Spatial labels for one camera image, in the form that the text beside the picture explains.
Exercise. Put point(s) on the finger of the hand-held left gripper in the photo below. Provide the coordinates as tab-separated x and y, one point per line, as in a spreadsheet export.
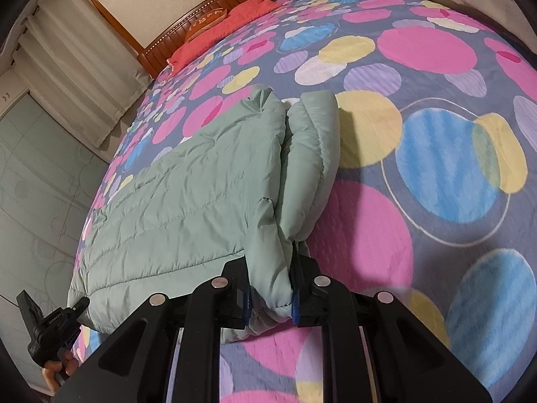
82	304

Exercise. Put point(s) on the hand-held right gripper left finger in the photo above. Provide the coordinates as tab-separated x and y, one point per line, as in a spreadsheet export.
235	287

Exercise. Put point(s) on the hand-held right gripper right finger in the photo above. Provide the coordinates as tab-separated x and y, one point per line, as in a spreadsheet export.
306	302

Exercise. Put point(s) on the green quilted puffer jacket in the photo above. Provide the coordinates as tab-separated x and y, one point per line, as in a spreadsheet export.
188	184

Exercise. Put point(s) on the person's left hand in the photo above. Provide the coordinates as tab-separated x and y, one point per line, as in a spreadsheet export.
58	371

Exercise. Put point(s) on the frosted glass wardrobe door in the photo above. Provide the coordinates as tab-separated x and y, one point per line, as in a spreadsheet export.
37	197

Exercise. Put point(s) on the circle patterned bedspread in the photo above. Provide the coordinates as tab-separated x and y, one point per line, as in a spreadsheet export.
419	155

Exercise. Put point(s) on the cream window curtain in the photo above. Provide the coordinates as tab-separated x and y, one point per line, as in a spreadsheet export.
79	54

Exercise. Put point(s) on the wooden bed headboard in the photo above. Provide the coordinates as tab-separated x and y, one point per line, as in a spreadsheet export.
176	37

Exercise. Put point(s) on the red pillow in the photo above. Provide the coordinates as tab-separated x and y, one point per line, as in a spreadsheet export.
235	23

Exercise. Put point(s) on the small orange cushion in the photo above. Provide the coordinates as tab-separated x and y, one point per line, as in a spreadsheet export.
206	23

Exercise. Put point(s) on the wooden wall post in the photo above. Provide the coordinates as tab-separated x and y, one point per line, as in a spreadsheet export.
113	12

